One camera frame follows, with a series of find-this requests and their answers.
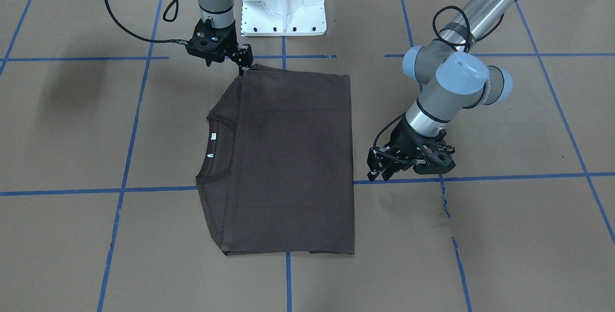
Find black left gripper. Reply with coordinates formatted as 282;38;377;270
367;120;455;181

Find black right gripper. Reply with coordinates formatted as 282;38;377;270
186;19;254;77

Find dark brown t-shirt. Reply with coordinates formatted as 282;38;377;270
196;64;355;256

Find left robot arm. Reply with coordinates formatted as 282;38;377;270
367;0;518;181

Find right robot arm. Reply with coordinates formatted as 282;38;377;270
179;0;253;75

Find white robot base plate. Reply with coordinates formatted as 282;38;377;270
240;0;327;37

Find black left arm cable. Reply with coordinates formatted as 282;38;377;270
432;6;505;53

